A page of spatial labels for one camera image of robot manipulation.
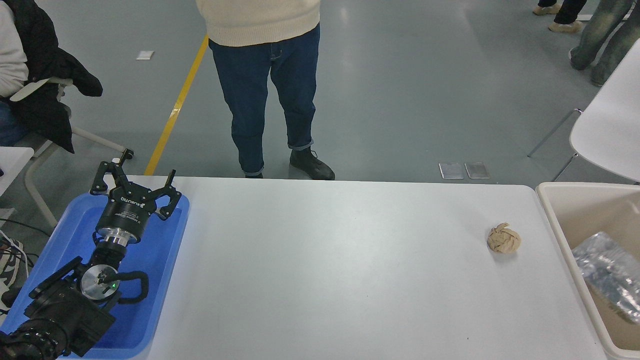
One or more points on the silver floor plate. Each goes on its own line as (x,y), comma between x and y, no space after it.
(451,170)
(477,170)

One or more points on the standing person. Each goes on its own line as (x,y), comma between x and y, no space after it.
(260,75)

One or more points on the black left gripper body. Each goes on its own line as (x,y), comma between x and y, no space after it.
(125,210)

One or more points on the small white side table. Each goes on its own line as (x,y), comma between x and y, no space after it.
(12,162)

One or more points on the white chair with metal legs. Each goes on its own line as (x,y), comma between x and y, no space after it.
(35,165)

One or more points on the seated person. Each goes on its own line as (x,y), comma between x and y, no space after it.
(10,55)

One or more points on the black jacket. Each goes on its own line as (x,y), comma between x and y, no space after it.
(42,105)

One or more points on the silver foil tray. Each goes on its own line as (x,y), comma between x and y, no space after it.
(610,270)

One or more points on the blue plastic tray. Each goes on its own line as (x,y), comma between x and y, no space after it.
(160,250)

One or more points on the crumpled tan paper ball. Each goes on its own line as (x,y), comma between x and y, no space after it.
(504,239)

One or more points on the white moulded chair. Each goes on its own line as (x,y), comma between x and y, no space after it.
(610,130)

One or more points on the large pale bin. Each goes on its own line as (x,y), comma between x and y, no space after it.
(575,210)

